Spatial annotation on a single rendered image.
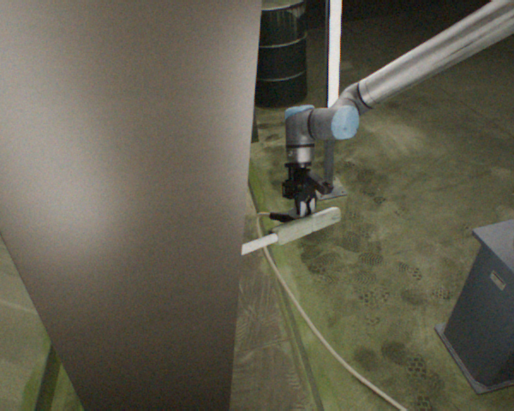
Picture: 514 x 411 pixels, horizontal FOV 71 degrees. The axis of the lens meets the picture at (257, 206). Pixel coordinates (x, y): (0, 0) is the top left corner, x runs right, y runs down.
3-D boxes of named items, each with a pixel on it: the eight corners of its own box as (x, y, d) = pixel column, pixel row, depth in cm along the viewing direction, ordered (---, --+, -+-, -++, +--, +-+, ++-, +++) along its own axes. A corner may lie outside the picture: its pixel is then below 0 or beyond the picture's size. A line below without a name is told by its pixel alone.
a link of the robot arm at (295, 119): (306, 104, 104) (277, 107, 110) (307, 148, 106) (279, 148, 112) (321, 104, 111) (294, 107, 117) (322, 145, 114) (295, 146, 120)
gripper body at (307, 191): (296, 195, 123) (295, 160, 120) (317, 198, 117) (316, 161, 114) (281, 199, 118) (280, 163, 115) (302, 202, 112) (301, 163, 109)
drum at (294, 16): (242, 96, 376) (228, 2, 318) (289, 81, 391) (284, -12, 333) (267, 117, 334) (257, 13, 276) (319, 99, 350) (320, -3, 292)
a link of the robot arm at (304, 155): (319, 145, 113) (301, 148, 107) (320, 161, 114) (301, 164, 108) (297, 145, 119) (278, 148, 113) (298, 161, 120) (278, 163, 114)
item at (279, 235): (293, 202, 136) (345, 207, 120) (294, 214, 137) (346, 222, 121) (183, 235, 103) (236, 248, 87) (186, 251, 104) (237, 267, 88)
